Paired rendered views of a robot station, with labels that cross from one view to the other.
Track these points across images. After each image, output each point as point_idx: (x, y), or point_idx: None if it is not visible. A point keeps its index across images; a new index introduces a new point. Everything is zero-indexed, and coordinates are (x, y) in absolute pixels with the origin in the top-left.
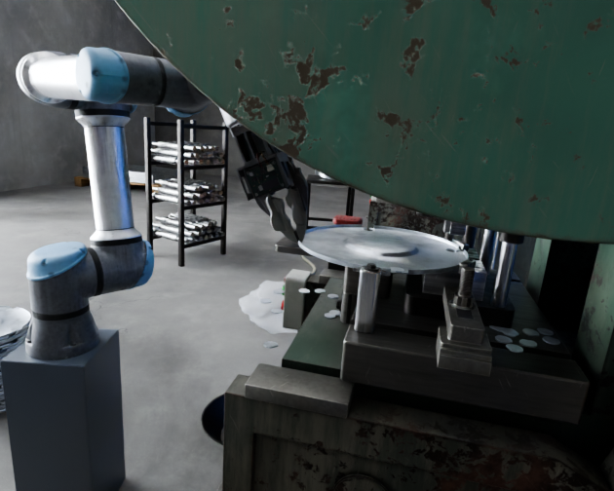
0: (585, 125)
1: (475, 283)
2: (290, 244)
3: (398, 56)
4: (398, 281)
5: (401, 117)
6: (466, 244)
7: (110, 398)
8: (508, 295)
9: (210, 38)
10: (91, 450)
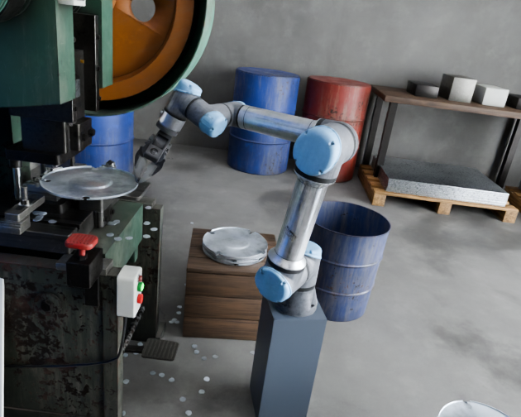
0: None
1: None
2: (141, 183)
3: None
4: (73, 209)
5: None
6: (35, 178)
7: (264, 345)
8: (9, 202)
9: (162, 86)
10: (256, 339)
